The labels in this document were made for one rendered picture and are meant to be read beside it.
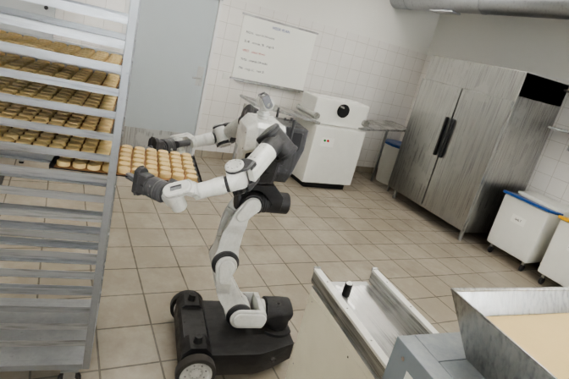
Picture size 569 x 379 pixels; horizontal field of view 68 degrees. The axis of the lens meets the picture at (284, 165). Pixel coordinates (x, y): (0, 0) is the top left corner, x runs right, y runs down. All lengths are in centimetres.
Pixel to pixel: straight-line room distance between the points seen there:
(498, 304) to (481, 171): 422
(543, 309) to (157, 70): 496
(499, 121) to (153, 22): 411
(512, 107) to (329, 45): 259
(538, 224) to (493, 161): 81
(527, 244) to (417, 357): 436
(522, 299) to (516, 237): 417
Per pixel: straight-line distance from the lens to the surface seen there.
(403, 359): 107
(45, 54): 178
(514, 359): 98
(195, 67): 567
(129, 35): 171
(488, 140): 531
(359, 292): 188
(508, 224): 542
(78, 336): 248
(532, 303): 126
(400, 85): 726
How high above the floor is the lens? 174
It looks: 16 degrees down
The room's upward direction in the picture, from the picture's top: 14 degrees clockwise
